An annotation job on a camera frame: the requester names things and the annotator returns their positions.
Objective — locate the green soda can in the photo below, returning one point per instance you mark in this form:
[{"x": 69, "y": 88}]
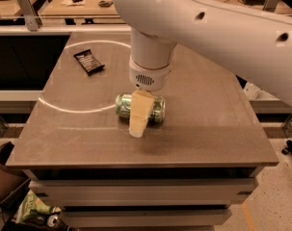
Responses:
[{"x": 123, "y": 105}]

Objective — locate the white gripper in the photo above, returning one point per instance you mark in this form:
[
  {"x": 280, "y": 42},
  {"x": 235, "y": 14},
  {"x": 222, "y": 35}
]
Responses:
[{"x": 149, "y": 77}]

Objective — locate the green chip bag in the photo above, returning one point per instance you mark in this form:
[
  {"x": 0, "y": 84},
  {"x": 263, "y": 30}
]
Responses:
[{"x": 33, "y": 210}]

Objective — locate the cabinet drawer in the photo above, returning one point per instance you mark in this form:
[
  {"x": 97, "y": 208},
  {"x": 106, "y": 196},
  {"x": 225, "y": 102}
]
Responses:
[
  {"x": 144, "y": 218},
  {"x": 68, "y": 193}
]

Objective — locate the black snack bar wrapper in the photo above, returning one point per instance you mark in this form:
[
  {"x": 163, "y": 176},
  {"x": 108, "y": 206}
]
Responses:
[{"x": 88, "y": 61}]

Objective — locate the brown bin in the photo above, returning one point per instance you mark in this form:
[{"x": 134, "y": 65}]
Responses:
[{"x": 13, "y": 183}]

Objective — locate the scissors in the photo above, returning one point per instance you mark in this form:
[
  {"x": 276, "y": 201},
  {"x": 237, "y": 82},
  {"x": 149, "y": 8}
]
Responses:
[{"x": 105, "y": 4}]

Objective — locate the lower cabinet drawer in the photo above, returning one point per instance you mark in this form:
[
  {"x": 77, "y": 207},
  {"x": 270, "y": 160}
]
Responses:
[{"x": 144, "y": 218}]

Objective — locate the upper cabinet drawer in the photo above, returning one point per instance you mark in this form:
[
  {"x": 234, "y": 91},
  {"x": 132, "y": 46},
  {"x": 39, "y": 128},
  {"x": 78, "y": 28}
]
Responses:
[{"x": 68, "y": 193}]

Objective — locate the left metal bracket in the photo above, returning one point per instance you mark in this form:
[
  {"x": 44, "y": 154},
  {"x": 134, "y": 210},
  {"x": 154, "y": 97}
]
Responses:
[{"x": 32, "y": 20}]

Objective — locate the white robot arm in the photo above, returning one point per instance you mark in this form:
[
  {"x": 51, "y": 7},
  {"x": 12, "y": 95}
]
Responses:
[{"x": 254, "y": 45}]

